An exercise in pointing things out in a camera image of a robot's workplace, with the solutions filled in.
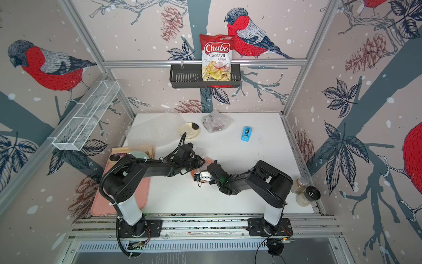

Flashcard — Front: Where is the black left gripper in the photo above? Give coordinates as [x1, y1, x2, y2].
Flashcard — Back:
[181, 156, 207, 172]

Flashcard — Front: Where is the clear bubble wrap sheet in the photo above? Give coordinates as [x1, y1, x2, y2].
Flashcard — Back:
[194, 147, 214, 161]
[202, 111, 234, 134]

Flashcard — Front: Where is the blue tape dispenser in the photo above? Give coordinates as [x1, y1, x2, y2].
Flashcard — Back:
[241, 126, 252, 142]

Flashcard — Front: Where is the orange plastic plate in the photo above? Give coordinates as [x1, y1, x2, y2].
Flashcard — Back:
[190, 158, 214, 180]

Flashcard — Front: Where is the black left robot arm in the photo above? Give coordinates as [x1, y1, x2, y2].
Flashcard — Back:
[99, 134, 206, 227]

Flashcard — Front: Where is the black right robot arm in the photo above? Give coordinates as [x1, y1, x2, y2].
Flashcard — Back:
[207, 160, 293, 227]

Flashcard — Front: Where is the stack of bubble wrap sheets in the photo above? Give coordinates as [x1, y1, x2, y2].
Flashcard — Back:
[126, 113, 186, 150]

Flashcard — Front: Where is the cream plate with dark spot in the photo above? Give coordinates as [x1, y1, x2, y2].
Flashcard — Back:
[178, 122, 200, 139]

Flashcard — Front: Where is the mint green floral plate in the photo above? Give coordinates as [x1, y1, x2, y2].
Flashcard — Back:
[130, 151, 149, 159]

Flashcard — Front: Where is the brown spice jar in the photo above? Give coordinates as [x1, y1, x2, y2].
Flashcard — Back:
[291, 177, 309, 194]

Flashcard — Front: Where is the black lid spice jar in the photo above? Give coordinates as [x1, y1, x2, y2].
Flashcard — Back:
[296, 186, 321, 207]

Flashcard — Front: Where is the pink plastic tray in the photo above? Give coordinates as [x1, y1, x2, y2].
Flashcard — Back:
[90, 146, 152, 217]

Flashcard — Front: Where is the Chuba cassava chips bag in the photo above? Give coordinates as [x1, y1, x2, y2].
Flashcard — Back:
[200, 34, 234, 82]

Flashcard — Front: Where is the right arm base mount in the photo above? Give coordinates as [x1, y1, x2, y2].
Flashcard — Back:
[246, 218, 293, 237]

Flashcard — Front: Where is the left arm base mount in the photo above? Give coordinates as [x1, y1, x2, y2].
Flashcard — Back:
[116, 220, 163, 238]

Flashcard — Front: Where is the black wire wall basket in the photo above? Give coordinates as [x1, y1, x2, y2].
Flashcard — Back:
[169, 64, 241, 89]

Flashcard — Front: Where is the white wire mesh shelf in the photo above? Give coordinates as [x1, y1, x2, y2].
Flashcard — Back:
[52, 80, 120, 151]

